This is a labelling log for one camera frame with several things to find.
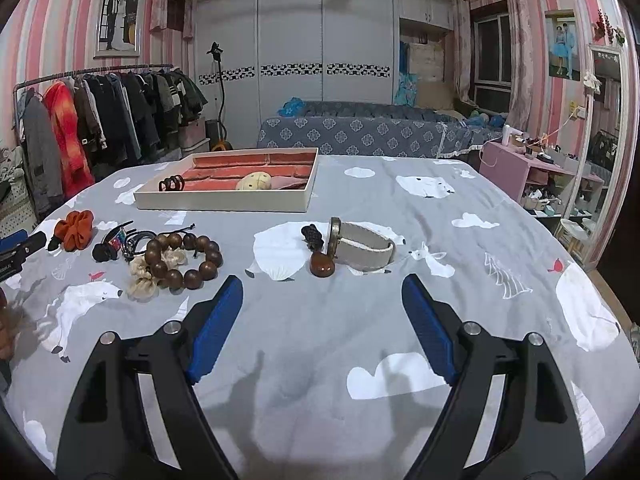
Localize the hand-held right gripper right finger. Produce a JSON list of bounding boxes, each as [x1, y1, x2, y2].
[[401, 273, 587, 480]]

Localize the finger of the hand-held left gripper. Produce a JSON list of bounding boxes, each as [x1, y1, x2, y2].
[[0, 230, 48, 262]]

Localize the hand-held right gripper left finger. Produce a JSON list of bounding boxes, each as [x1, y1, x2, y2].
[[55, 274, 245, 480]]

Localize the orange scrunchie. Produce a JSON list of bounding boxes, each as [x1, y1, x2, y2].
[[54, 209, 96, 251]]

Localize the brown wooden bead bracelet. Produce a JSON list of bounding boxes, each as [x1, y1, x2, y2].
[[144, 232, 224, 290]]

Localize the beige fabric scrunchie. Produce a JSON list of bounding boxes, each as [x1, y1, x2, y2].
[[125, 248, 189, 301]]

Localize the white strap wristwatch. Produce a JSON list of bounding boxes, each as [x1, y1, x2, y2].
[[327, 217, 396, 274]]

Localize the black knotted cord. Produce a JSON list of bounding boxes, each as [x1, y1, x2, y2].
[[121, 223, 196, 264]]

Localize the braided cord amber bead pendant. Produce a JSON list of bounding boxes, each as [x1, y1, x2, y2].
[[301, 223, 336, 277]]

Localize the white jewelry tray red lining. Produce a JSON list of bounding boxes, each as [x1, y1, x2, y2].
[[133, 147, 319, 212]]

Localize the person's left hand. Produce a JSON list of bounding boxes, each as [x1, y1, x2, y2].
[[0, 285, 24, 362]]

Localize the grey polar bear bedsheet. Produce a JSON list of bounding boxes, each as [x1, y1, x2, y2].
[[0, 152, 636, 480]]

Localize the row of hanging clothes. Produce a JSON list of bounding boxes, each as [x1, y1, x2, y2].
[[17, 70, 209, 213]]

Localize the cream round plush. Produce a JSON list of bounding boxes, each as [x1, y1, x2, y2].
[[236, 170, 273, 192]]

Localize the pink cloth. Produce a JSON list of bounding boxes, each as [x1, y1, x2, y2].
[[270, 175, 309, 191]]

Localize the white stool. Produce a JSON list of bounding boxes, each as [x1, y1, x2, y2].
[[557, 218, 594, 261]]

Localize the pink desk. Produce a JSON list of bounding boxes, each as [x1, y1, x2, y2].
[[478, 140, 604, 212]]

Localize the metal clothes rack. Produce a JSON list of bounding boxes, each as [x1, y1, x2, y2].
[[13, 63, 176, 171]]

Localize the pink storage box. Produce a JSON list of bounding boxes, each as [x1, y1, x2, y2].
[[177, 117, 211, 154]]

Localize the black garment steamer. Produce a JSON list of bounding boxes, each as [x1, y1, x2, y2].
[[205, 41, 234, 153]]

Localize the sofa with blue patterned cover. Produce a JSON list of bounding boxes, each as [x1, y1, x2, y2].
[[256, 100, 502, 161]]

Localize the blue plastic bag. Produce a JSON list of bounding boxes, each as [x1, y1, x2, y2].
[[277, 95, 305, 117]]

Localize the blue hanging cloth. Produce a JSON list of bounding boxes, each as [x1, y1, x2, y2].
[[394, 41, 419, 106]]

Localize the white framed standing mirror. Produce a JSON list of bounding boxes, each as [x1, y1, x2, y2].
[[559, 42, 627, 269]]

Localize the pink curtain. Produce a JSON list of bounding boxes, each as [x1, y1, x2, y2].
[[452, 0, 475, 104], [502, 0, 536, 137], [149, 0, 196, 39]]

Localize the window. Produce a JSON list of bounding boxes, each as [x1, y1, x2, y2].
[[470, 6, 514, 116]]

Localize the white sliding door wardrobe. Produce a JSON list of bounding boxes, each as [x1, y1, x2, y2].
[[195, 0, 401, 152]]

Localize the white upper cabinets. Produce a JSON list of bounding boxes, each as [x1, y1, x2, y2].
[[398, 0, 455, 31]]

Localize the red artificial flowers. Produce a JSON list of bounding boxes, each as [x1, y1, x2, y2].
[[592, 11, 627, 46]]

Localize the framed black white wall poster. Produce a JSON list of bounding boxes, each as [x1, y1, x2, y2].
[[93, 0, 144, 59]]

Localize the colourful wall poster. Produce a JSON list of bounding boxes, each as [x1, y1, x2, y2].
[[543, 8, 581, 82]]

